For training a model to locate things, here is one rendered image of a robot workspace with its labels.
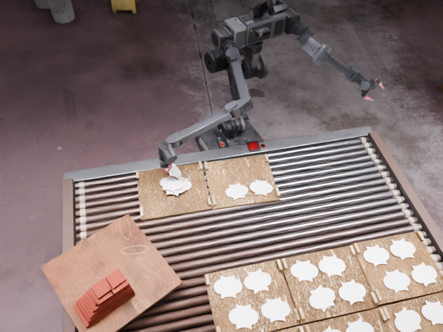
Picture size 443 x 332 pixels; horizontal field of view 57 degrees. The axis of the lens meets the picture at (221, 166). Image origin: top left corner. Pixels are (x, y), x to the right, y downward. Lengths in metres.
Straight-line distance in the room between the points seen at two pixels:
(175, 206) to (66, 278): 0.70
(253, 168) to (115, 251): 0.99
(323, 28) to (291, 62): 0.85
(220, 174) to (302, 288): 0.84
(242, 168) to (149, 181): 0.58
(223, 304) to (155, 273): 0.37
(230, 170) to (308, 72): 2.55
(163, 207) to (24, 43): 3.54
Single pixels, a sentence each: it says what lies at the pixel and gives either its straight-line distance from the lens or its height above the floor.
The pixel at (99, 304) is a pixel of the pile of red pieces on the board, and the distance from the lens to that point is 1.95.
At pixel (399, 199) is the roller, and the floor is 0.92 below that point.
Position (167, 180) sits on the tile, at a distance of 2.49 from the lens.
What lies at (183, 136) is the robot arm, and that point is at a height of 1.30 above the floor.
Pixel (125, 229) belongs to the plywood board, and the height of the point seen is 1.04.
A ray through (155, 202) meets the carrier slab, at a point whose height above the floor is 0.94.
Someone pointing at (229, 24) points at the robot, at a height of 1.53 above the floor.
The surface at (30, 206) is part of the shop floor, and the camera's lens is 3.82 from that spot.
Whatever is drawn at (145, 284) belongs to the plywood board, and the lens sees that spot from 2.11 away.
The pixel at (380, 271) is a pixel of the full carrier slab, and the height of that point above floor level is 0.94.
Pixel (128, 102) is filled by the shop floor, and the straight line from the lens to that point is 4.42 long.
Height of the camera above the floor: 2.98
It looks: 52 degrees down
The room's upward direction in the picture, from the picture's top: 4 degrees clockwise
